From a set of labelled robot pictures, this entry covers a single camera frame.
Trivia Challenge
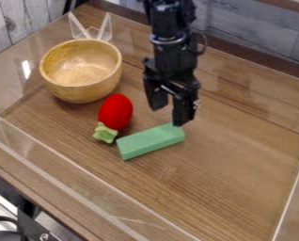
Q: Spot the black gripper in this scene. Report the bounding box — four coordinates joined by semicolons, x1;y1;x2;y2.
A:
142;32;205;126

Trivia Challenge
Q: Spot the green rectangular stick block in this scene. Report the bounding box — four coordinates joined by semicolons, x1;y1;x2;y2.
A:
117;123;185;160

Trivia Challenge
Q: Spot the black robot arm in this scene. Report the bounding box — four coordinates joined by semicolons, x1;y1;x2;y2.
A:
142;0;206;126

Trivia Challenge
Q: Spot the brown wooden bowl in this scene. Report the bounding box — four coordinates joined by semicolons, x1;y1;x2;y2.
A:
38;39;121;104

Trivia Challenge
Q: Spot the red plush strawberry toy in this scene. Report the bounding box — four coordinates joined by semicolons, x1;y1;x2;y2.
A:
93;93;133;144

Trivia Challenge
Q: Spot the black clamp under table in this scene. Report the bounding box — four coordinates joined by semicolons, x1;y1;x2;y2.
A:
17;201;61;241

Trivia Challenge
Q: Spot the black cable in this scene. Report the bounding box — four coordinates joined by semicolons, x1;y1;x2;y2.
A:
0;216;27;241

